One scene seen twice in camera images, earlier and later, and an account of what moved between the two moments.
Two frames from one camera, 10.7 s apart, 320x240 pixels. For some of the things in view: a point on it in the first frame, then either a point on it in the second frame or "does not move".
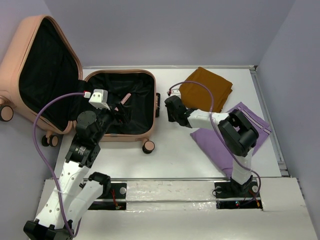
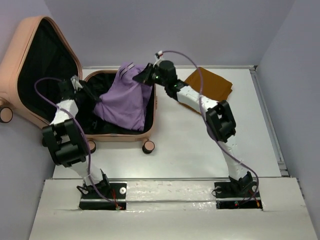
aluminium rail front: x=200 y=179 does not move
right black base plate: x=225 y=189 does not move
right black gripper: x=170 y=117 → x=145 y=76
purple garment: x=213 y=143 → x=125 y=103
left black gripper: x=125 y=118 → x=86 y=87
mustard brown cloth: x=195 y=97 does not move
